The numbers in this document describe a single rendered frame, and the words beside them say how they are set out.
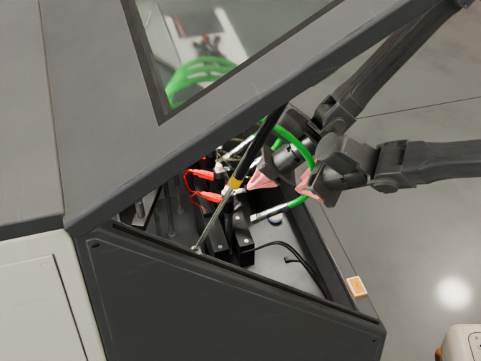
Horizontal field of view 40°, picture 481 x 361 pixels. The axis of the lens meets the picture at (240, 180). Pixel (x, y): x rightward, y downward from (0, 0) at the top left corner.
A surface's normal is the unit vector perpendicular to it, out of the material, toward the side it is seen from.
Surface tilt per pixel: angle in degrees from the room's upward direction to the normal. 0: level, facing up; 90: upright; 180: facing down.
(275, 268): 0
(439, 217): 0
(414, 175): 111
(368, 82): 70
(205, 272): 90
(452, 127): 0
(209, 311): 90
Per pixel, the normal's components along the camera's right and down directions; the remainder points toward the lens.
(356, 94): 0.30, 0.25
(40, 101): -0.01, -0.72
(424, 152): -0.64, -0.46
